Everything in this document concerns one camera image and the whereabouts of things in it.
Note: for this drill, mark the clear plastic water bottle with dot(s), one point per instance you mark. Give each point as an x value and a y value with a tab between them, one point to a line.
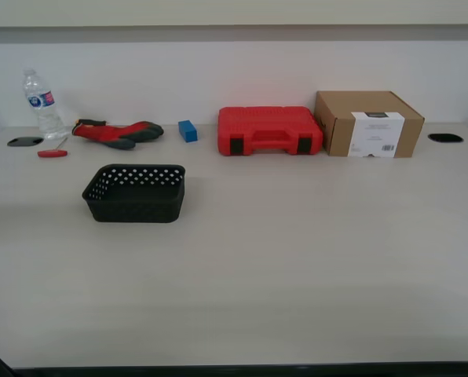
41	106

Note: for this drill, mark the red plastic tool case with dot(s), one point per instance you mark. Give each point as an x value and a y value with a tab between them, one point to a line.
265	121

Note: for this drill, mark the brown cardboard box white label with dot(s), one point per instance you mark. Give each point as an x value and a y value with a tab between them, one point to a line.
359	118

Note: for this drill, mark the black perforated plastic basket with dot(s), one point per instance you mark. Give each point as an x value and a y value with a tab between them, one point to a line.
140	208

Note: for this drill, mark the blue block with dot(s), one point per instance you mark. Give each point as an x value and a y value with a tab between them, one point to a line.
187	131

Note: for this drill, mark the red grey work glove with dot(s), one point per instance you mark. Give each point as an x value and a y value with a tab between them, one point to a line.
116	131

